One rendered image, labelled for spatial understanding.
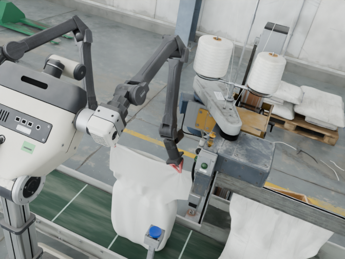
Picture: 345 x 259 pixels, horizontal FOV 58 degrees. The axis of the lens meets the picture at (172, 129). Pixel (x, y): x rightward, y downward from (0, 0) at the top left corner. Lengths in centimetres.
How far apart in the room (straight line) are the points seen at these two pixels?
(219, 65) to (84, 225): 136
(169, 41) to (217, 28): 518
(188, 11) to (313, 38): 232
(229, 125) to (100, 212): 123
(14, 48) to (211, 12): 535
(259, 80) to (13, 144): 103
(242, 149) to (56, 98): 78
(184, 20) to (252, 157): 510
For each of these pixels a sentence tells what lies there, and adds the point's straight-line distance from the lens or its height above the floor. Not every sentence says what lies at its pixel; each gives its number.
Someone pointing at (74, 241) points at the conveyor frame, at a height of 34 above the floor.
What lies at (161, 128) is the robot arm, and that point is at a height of 126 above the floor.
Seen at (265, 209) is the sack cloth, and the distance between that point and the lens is 170.
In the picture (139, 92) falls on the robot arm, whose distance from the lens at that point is 123.
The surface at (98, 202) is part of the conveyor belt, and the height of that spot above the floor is 38.
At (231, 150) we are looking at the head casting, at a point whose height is 134.
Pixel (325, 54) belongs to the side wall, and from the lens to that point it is 651.
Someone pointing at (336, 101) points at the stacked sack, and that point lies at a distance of 486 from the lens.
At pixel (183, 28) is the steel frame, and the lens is 633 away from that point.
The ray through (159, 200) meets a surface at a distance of 179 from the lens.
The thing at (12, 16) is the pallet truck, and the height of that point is 16.
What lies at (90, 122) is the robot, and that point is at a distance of 114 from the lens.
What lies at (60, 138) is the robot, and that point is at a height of 141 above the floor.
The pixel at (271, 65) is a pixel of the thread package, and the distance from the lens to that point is 143.
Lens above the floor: 212
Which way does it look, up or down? 34 degrees down
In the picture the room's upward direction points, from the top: 11 degrees clockwise
